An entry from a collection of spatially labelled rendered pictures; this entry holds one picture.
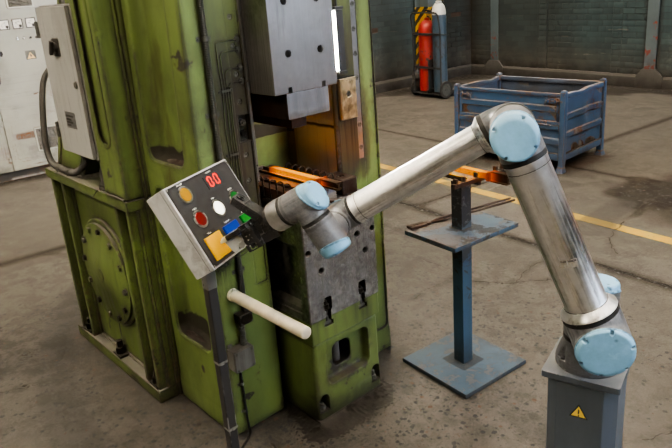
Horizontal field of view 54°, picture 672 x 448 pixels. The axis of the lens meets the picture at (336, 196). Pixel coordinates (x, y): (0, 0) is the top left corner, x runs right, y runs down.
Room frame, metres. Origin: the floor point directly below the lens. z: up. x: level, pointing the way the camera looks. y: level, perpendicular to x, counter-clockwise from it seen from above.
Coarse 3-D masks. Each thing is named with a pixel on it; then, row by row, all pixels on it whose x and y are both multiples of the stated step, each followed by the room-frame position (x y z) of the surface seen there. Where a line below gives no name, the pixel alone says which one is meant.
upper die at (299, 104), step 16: (256, 96) 2.49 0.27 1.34; (272, 96) 2.41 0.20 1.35; (288, 96) 2.35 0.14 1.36; (304, 96) 2.40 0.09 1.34; (320, 96) 2.45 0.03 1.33; (256, 112) 2.50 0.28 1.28; (272, 112) 2.42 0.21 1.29; (288, 112) 2.35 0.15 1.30; (304, 112) 2.40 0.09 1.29; (320, 112) 2.45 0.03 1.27
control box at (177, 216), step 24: (216, 168) 2.07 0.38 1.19; (168, 192) 1.83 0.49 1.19; (192, 192) 1.91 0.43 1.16; (216, 192) 1.99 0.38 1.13; (240, 192) 2.08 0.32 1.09; (168, 216) 1.82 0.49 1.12; (192, 216) 1.84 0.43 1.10; (216, 216) 1.92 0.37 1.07; (192, 240) 1.79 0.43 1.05; (192, 264) 1.80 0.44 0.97; (216, 264) 1.79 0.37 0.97
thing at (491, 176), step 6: (462, 168) 2.63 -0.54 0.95; (468, 168) 2.62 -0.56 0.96; (474, 168) 2.62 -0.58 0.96; (468, 174) 2.61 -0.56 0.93; (480, 174) 2.56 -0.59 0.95; (486, 174) 2.52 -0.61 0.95; (492, 174) 2.52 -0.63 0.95; (498, 174) 2.49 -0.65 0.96; (504, 174) 2.47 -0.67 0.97; (486, 180) 2.52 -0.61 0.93; (492, 180) 2.52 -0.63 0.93; (498, 180) 2.49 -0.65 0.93; (504, 180) 2.47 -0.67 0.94
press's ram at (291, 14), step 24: (240, 0) 2.43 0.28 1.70; (264, 0) 2.32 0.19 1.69; (288, 0) 2.38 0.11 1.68; (312, 0) 2.45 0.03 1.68; (264, 24) 2.33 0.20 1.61; (288, 24) 2.37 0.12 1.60; (312, 24) 2.45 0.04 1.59; (264, 48) 2.34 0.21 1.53; (288, 48) 2.37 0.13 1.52; (312, 48) 2.44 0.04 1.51; (264, 72) 2.35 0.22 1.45; (288, 72) 2.36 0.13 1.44; (312, 72) 2.43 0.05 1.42; (336, 72) 2.51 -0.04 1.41
